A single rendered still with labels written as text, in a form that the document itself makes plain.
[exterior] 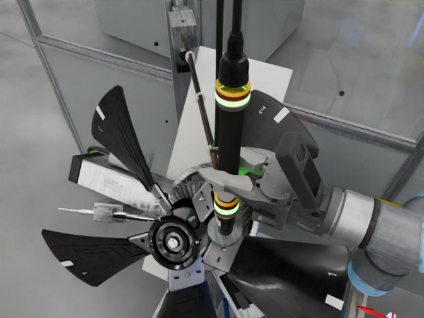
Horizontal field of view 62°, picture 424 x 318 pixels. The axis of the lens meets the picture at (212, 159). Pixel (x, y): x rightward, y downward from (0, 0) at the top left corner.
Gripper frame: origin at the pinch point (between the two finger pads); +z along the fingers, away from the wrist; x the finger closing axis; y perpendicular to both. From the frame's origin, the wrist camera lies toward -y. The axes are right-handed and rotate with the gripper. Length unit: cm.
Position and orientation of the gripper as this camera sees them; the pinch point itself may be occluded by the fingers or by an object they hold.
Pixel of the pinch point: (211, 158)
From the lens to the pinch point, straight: 56.4
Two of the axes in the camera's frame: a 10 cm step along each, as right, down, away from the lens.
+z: -9.1, -3.2, 2.7
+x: 4.2, -6.9, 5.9
